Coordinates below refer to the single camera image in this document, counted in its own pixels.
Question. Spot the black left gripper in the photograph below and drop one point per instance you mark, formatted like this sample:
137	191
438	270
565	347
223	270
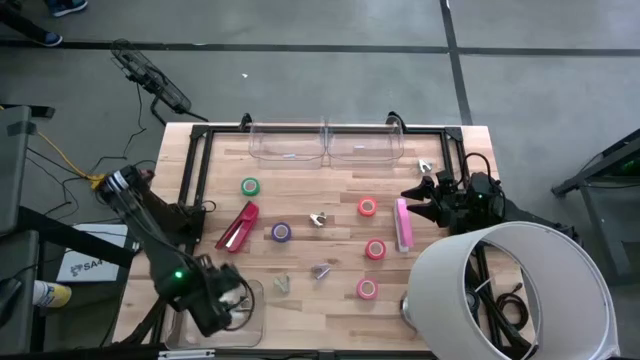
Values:
220	295

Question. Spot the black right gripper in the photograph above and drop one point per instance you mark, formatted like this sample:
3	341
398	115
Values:
452	202

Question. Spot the pink stapler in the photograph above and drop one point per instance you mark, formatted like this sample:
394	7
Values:
404	225

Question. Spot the silver staple remover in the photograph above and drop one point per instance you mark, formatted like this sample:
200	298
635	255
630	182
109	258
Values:
424	166

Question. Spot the red stapler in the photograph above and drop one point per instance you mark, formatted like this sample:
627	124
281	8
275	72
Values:
245	222

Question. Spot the red tape roll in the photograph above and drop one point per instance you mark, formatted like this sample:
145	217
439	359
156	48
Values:
367	249

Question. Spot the purple tape roll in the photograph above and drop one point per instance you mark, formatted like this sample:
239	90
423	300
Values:
274	232

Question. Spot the green tape roll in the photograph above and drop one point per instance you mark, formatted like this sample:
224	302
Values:
243	187

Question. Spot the beige staple remover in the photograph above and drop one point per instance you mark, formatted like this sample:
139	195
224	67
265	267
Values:
317	219

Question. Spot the pink tape roll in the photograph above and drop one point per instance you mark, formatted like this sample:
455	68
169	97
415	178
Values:
359	289

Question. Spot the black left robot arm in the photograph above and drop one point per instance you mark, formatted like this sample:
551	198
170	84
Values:
150	235

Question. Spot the pale grey-green staple remover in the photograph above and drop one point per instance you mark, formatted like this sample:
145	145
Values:
282	285

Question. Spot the clear plastic bin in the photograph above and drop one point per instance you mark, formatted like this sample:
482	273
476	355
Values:
250	335
390	150
260	150

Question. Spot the white drum-shade lamp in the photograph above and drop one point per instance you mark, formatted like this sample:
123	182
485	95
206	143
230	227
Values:
440	280

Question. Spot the black side table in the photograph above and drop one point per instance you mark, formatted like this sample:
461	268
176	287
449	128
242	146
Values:
565	187

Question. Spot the white printed box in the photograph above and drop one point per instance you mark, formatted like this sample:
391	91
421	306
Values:
75	272

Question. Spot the black rig leg beam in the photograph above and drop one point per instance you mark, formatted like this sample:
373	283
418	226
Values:
75	235

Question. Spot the yellow and white bottle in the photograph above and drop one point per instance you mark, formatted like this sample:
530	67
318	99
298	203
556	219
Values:
52	295

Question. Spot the grey equipment case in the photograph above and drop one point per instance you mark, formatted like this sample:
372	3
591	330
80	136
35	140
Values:
12	175
20	260

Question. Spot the person's shoe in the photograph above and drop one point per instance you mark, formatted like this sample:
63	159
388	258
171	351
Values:
67	6
50	39

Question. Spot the person's leg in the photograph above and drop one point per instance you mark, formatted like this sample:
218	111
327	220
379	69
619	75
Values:
20	22

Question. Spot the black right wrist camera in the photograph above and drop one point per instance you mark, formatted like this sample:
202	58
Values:
481	192

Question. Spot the silver bracket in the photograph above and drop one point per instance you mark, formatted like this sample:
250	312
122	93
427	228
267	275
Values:
185	354

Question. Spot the black frame clamp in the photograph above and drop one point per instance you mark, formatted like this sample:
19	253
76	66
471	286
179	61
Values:
245	121
395	120

